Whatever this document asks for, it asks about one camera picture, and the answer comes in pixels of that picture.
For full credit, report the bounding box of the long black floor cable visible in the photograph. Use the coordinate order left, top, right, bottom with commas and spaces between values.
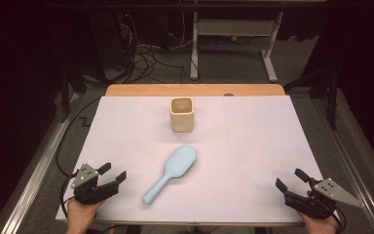
56, 96, 102, 179

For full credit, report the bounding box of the light blue hairbrush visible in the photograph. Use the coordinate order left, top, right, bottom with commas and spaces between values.
141, 144, 198, 206

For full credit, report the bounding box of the white metal desk frame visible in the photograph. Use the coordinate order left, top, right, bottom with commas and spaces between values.
189, 11, 285, 84

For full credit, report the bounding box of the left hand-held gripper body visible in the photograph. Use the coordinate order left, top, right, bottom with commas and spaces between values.
70, 162, 121, 206

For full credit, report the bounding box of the white paper table cover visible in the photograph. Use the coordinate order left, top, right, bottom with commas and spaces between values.
56, 95, 341, 226

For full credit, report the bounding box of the silver metal floor rail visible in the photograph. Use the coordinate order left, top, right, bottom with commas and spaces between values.
0, 92, 80, 234
311, 97, 374, 234

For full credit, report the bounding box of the left hand-held gripper cable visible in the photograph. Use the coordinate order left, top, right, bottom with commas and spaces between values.
59, 172, 79, 219

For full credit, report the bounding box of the black metal stand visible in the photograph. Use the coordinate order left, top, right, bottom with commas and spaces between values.
57, 61, 89, 124
283, 61, 343, 132

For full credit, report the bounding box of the person's left hand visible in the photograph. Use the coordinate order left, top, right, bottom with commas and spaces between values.
66, 197, 106, 228

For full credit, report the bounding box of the person's right hand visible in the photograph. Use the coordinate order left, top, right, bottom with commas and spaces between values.
296, 210, 341, 234

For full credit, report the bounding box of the tangle of black floor cables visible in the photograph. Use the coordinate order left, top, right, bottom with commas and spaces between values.
120, 42, 187, 84

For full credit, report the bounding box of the beige square cup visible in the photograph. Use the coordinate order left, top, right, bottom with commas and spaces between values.
169, 97, 196, 134

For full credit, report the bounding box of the dark computer tower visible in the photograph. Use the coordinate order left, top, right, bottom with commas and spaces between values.
89, 11, 136, 71

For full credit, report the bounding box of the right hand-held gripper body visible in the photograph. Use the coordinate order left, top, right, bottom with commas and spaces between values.
284, 177, 364, 220

